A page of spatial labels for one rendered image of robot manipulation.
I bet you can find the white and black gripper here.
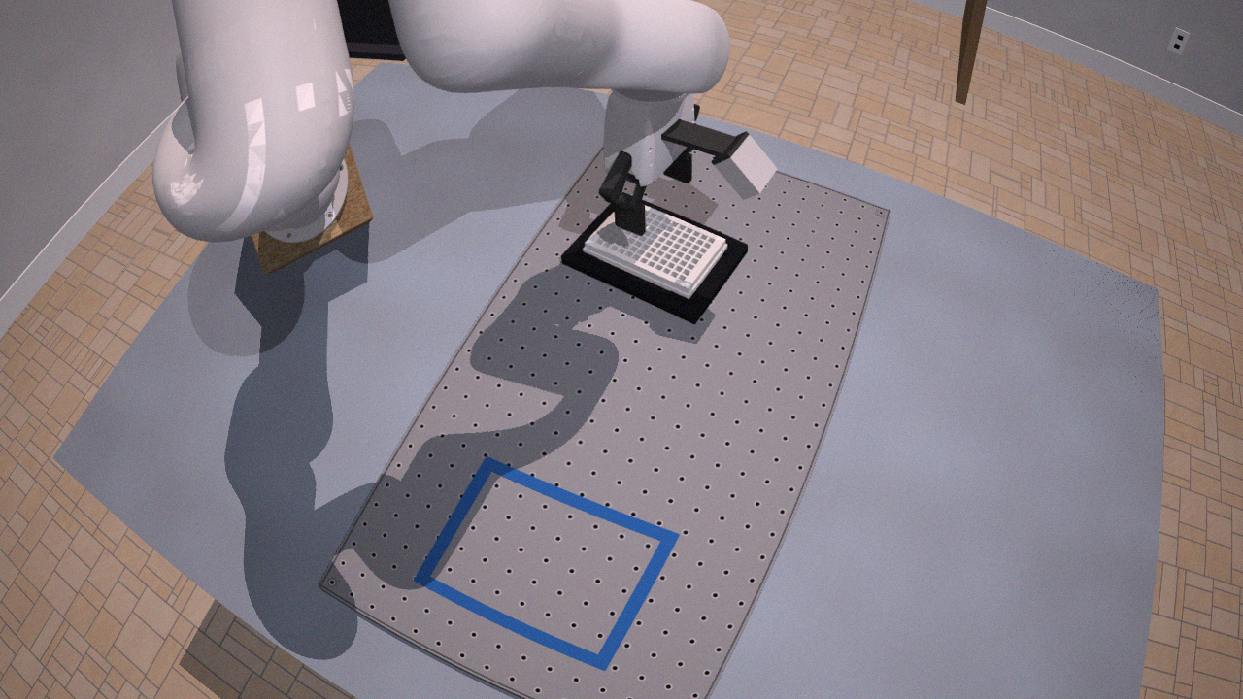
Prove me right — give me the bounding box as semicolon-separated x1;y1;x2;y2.
599;90;700;236

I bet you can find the blue taped rectangular outline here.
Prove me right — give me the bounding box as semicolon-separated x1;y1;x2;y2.
414;456;680;670

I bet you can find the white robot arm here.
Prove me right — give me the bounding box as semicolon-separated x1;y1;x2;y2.
152;0;777;243

